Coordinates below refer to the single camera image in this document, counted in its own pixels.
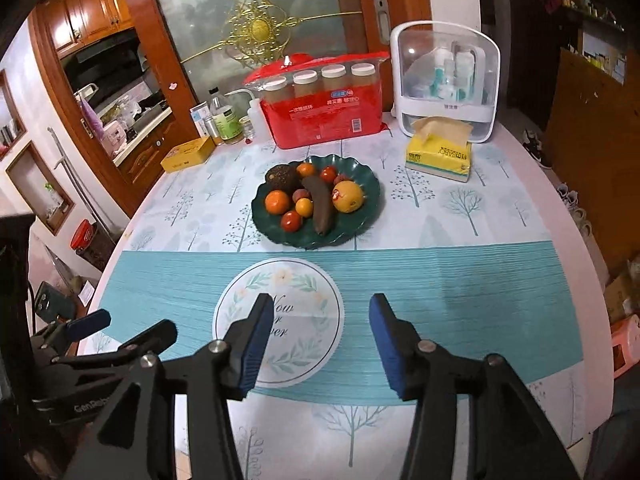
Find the red paper decoration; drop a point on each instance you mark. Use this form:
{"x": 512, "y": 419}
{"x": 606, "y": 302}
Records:
{"x": 550, "y": 0}

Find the wooden wall niche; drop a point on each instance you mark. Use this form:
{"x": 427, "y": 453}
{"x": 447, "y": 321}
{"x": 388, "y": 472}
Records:
{"x": 42, "y": 185}

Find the dark green scalloped plate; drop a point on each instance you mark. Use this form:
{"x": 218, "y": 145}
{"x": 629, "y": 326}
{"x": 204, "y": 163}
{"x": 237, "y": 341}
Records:
{"x": 357, "y": 212}

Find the white lid jar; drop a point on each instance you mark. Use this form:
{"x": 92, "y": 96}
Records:
{"x": 334, "y": 79}
{"x": 305, "y": 84}
{"x": 363, "y": 76}
{"x": 275, "y": 89}

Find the tangerine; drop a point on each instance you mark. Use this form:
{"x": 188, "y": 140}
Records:
{"x": 277, "y": 202}

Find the yellow kumquat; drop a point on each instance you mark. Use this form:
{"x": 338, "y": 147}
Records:
{"x": 303, "y": 206}

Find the large orange with red sticker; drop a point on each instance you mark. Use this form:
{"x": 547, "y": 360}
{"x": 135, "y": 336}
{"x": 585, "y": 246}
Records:
{"x": 347, "y": 196}

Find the brown overripe banana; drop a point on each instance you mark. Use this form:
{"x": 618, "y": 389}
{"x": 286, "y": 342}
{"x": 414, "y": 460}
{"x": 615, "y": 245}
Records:
{"x": 320, "y": 205}

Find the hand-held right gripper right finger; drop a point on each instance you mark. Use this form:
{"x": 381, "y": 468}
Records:
{"x": 387, "y": 345}

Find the red lychee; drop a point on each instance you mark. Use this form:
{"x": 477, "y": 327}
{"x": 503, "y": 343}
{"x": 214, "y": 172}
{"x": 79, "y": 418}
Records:
{"x": 341, "y": 178}
{"x": 300, "y": 194}

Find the white cosmetics organizer box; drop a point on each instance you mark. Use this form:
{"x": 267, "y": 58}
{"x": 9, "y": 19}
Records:
{"x": 440, "y": 114}

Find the wooden upper kitchen cabinets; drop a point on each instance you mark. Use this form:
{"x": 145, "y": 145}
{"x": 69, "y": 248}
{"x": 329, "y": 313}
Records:
{"x": 85, "y": 10}

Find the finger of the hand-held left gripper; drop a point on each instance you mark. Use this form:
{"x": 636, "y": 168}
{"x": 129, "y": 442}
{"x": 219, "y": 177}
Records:
{"x": 90, "y": 324}
{"x": 145, "y": 337}

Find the red lid jar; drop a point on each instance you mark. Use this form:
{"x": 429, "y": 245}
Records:
{"x": 85, "y": 237}

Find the black range hood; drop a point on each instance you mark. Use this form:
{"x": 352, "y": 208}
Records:
{"x": 100, "y": 55}

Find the white squeeze bottle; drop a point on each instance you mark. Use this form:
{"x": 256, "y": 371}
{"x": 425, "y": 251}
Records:
{"x": 256, "y": 116}

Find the red plastic pack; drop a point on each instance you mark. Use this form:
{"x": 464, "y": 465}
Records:
{"x": 320, "y": 117}

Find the red cherry tomato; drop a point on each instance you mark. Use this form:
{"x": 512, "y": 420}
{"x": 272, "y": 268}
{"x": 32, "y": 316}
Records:
{"x": 327, "y": 174}

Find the white and blue carton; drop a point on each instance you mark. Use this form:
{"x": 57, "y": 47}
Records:
{"x": 199, "y": 116}

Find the wooden kitchen cabinets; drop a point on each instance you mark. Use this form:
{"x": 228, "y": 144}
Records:
{"x": 85, "y": 10}
{"x": 150, "y": 155}

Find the black and white sneakers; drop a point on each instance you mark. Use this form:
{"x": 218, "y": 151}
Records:
{"x": 537, "y": 147}

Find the small gold lid jar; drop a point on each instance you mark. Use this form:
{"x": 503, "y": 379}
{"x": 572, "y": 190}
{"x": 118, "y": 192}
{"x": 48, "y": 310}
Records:
{"x": 246, "y": 127}

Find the yellow tissue pack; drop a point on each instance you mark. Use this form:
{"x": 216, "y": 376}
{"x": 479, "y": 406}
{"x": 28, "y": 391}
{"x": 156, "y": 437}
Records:
{"x": 440, "y": 155}

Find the silver can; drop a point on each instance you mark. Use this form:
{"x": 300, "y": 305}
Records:
{"x": 212, "y": 134}

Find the cardboard box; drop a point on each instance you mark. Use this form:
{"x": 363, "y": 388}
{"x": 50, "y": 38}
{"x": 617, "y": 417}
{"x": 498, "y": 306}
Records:
{"x": 620, "y": 285}

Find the green label glass bottle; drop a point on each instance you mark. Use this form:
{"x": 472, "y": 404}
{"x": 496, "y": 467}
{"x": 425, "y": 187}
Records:
{"x": 226, "y": 120}

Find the small orange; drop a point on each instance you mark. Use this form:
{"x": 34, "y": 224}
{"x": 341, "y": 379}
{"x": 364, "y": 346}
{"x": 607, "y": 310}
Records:
{"x": 306, "y": 169}

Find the wooden frame glass door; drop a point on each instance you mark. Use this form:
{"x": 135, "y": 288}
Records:
{"x": 200, "y": 10}

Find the dark brown avocado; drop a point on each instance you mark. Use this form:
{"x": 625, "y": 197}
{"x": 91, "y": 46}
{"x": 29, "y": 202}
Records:
{"x": 281, "y": 177}

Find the yellow tin box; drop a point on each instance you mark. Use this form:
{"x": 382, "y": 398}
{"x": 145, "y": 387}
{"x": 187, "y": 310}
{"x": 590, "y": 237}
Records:
{"x": 187, "y": 155}

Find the grey mop pole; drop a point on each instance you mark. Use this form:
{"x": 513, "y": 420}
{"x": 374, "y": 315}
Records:
{"x": 75, "y": 180}

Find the wooden lower kitchen cabinets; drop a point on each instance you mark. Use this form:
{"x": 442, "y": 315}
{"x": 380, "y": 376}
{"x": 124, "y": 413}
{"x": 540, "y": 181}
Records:
{"x": 150, "y": 155}

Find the purple hanging bag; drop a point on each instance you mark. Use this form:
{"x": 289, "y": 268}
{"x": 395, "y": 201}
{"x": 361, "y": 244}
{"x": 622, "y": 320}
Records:
{"x": 90, "y": 117}

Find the gold door ornament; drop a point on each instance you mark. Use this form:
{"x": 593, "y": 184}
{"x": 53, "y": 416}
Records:
{"x": 257, "y": 27}

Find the teal tube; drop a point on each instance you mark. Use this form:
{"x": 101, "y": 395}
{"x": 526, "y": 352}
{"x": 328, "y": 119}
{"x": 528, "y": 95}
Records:
{"x": 440, "y": 80}

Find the wooden side cabinet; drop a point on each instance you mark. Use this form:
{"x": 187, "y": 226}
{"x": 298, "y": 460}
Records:
{"x": 580, "y": 120}

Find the pink kitchen appliance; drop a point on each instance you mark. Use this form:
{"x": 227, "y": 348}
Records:
{"x": 115, "y": 137}

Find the wooden wall shelf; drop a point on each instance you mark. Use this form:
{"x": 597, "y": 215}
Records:
{"x": 595, "y": 25}

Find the pink plastic stool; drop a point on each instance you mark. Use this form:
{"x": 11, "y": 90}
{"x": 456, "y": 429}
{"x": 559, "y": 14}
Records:
{"x": 627, "y": 340}

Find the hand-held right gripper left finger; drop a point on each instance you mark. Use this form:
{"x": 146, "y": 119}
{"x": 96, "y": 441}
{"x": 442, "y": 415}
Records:
{"x": 255, "y": 345}

